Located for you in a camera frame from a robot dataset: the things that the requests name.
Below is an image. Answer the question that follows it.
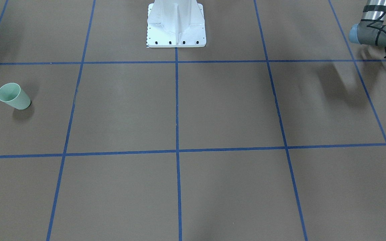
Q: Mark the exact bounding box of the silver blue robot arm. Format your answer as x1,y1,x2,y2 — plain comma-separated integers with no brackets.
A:
348,0,386,61

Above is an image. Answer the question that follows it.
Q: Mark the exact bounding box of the green plastic cup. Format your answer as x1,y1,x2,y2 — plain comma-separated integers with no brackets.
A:
0,83,31,110

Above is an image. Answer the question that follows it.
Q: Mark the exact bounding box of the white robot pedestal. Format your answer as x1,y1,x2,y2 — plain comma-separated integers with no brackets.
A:
146,0,207,48

